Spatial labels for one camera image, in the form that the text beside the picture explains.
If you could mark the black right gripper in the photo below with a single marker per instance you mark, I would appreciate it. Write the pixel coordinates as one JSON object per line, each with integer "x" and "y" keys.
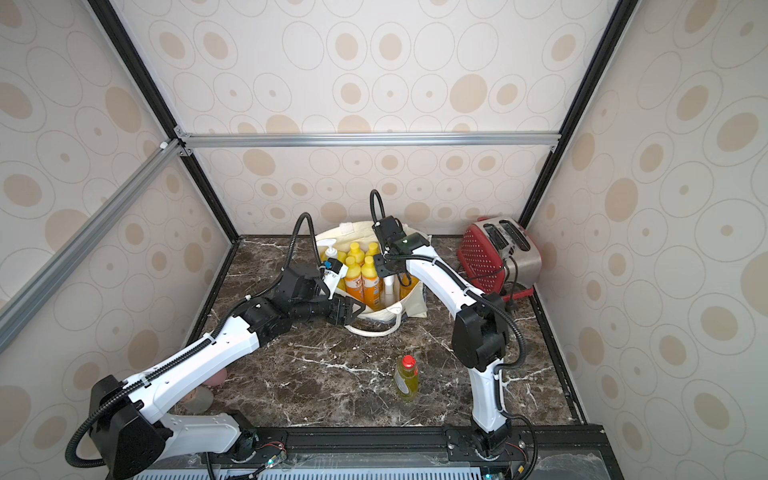
{"x": 389, "y": 268}

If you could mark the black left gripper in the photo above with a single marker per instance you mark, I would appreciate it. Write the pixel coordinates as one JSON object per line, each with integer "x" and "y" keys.
{"x": 348, "y": 314}

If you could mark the orange bottle yellow cap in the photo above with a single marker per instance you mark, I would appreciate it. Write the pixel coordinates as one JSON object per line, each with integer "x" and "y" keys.
{"x": 356, "y": 253}
{"x": 371, "y": 284}
{"x": 373, "y": 249}
{"x": 353, "y": 279}

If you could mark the orange pump dish soap bottle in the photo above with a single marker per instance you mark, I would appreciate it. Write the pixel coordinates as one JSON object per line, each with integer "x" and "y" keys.
{"x": 407, "y": 283}

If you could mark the cream starry night tote bag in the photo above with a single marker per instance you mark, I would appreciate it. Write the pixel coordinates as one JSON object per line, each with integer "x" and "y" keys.
{"x": 413, "y": 306}

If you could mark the yellow pump dish soap bottle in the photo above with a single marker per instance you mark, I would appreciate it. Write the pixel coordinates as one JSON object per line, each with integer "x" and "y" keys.
{"x": 330, "y": 251}

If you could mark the yellow-green bottle red cap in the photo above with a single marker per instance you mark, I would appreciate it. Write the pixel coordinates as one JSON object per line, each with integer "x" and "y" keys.
{"x": 406, "y": 377}

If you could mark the white bottle green cap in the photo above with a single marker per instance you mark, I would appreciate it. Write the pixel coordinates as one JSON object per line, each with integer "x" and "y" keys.
{"x": 389, "y": 294}

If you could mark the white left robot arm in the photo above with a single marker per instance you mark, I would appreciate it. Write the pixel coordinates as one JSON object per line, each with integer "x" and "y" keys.
{"x": 130, "y": 425}

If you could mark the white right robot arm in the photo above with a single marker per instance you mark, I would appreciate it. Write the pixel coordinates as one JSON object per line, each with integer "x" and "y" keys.
{"x": 480, "y": 332}

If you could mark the red and silver toaster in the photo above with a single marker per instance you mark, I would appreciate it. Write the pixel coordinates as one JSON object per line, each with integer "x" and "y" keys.
{"x": 498, "y": 256}

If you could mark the pink cup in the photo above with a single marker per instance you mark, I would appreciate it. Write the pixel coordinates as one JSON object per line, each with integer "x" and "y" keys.
{"x": 217, "y": 379}

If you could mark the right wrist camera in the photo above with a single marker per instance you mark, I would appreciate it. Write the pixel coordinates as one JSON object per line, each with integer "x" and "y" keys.
{"x": 388, "y": 231}

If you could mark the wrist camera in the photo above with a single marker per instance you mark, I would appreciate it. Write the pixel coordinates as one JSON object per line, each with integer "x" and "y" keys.
{"x": 307, "y": 282}
{"x": 388, "y": 231}

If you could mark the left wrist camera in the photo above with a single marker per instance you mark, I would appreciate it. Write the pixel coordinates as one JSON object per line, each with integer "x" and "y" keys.
{"x": 307, "y": 282}

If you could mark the silver horizontal back rail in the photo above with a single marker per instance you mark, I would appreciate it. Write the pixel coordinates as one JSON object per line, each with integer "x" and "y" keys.
{"x": 356, "y": 140}

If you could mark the black base frame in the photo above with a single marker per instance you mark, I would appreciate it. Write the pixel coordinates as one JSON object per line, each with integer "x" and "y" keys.
{"x": 544, "y": 452}

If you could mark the silver left side rail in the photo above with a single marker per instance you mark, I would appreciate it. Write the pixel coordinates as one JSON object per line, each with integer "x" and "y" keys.
{"x": 38, "y": 290}

